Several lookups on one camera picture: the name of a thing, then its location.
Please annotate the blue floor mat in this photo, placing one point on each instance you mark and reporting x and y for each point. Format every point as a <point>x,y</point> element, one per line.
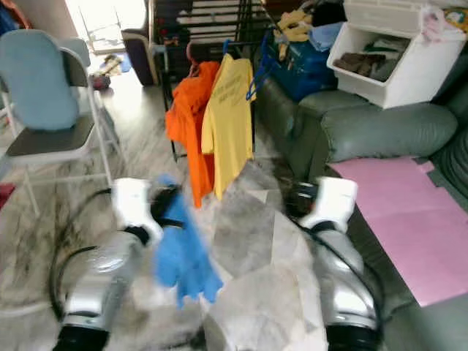
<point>113,64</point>

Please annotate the blue printed bag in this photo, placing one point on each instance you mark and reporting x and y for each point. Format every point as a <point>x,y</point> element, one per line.
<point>303,73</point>

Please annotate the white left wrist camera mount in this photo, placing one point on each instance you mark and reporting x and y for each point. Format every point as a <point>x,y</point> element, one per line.
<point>133,205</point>

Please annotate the bright blue garment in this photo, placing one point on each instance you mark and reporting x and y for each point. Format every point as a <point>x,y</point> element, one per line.
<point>186,263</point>

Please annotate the white open storage box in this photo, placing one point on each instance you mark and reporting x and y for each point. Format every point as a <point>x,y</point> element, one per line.
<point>420,80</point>

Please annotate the light blue cloth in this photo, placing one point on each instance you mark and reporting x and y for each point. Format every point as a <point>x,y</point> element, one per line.
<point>327,35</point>

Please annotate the green leather sofa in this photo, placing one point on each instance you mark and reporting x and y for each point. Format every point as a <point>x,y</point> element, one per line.
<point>387,131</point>

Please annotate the pink clothes hanger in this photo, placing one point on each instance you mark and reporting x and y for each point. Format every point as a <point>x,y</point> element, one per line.
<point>192,64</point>

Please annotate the yellow t-shirt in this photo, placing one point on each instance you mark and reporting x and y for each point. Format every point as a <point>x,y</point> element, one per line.
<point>227,124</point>

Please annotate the purple armchair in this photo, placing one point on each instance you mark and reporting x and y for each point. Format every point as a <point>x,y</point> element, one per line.
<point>139,62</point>

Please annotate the red cloth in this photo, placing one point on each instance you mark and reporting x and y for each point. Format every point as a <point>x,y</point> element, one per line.
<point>7,197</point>

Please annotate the yellow cloth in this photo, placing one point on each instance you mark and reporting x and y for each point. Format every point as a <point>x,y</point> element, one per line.
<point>292,25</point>

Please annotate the pink mat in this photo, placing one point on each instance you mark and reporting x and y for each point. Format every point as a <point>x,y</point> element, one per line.
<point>409,219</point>

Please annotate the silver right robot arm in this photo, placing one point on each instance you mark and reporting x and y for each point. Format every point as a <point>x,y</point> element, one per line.
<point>347,292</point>

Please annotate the orange t-shirt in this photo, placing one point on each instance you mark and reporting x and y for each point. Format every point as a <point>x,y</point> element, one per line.
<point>186,124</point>

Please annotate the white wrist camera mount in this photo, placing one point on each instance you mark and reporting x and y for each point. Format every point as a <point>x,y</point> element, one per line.
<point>133,205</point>
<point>335,199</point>

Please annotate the pink white cloth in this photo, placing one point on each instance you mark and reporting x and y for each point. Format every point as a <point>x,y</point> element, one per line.
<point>441,22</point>

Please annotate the black drying rack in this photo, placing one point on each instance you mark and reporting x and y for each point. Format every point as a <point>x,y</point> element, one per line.
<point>208,22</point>

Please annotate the grey folding chair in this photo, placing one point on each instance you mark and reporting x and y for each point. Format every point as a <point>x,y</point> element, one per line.
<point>55,139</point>

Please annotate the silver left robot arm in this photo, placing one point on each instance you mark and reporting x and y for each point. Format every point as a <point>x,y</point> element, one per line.
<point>106,285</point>

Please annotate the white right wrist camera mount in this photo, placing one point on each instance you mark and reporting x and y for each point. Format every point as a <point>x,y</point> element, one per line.
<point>335,199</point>

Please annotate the blue plastic hanger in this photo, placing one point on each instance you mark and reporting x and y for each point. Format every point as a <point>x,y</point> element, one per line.
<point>261,69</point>
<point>227,50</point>

